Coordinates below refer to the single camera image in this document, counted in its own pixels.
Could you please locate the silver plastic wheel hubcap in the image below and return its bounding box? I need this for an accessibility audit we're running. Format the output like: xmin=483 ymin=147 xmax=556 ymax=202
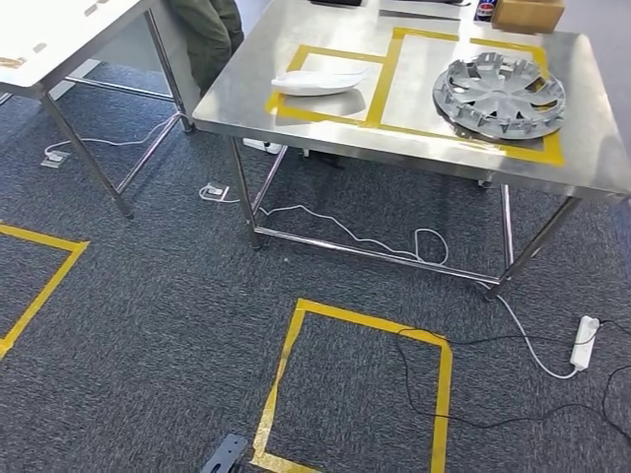
xmin=432 ymin=51 xmax=567 ymax=142

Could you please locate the stainless steel workbench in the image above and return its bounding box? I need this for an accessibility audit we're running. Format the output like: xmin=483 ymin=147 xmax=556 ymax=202
xmin=192 ymin=0 xmax=631 ymax=303

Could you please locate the brown cardboard box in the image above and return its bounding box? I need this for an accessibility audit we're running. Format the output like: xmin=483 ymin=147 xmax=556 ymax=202
xmin=491 ymin=0 xmax=566 ymax=35

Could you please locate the yellow tape double frame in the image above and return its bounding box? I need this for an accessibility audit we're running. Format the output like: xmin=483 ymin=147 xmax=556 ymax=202
xmin=264 ymin=26 xmax=565 ymax=168

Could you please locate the white power strip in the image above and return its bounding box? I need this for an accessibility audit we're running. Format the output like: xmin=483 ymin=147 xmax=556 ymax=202
xmin=242 ymin=137 xmax=285 ymax=156
xmin=570 ymin=314 xmax=602 ymax=372

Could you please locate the black cable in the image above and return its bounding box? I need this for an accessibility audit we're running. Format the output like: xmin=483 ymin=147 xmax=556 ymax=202
xmin=394 ymin=319 xmax=631 ymax=445

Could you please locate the yellow tape strip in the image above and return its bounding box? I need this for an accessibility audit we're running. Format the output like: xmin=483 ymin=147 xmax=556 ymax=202
xmin=0 ymin=39 xmax=49 ymax=71

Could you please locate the person leaning on table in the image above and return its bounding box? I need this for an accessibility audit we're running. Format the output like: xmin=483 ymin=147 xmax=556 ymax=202
xmin=168 ymin=0 xmax=246 ymax=96

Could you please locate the white curved plastic part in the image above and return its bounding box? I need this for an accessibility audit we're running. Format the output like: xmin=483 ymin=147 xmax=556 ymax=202
xmin=271 ymin=67 xmax=370 ymax=98

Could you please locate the white floor cable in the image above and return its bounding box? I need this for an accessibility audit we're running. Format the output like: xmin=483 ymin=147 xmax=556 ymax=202
xmin=198 ymin=182 xmax=580 ymax=381
xmin=43 ymin=111 xmax=190 ymax=162

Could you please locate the stainless steel table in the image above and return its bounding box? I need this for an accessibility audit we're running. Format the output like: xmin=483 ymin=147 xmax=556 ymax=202
xmin=0 ymin=0 xmax=194 ymax=222

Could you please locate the yellow floor tape square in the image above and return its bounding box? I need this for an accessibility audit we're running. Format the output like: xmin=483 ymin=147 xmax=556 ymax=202
xmin=250 ymin=298 xmax=453 ymax=473
xmin=0 ymin=222 xmax=91 ymax=362

